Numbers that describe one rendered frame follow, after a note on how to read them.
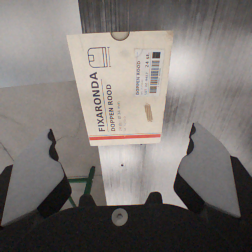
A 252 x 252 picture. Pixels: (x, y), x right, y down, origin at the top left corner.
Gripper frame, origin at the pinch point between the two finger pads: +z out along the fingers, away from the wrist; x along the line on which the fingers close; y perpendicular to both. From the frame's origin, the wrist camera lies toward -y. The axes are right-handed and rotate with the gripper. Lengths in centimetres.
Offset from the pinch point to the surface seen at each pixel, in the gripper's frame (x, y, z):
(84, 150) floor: -47, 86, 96
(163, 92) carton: 5.8, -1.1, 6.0
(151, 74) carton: 3.9, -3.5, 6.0
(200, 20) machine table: 12.9, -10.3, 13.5
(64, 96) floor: -52, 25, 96
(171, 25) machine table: 8.3, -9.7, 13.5
